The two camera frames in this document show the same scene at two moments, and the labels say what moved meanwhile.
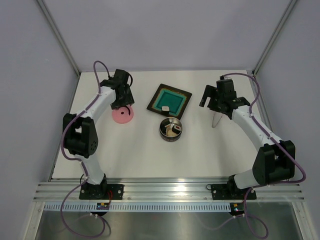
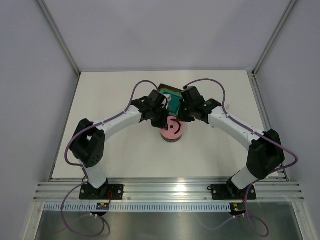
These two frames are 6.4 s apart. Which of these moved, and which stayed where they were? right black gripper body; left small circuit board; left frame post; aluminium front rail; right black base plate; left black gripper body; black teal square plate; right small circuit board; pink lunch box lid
Moved: pink lunch box lid; right black gripper body; left black gripper body
Stayed: aluminium front rail; left small circuit board; right black base plate; right small circuit board; black teal square plate; left frame post
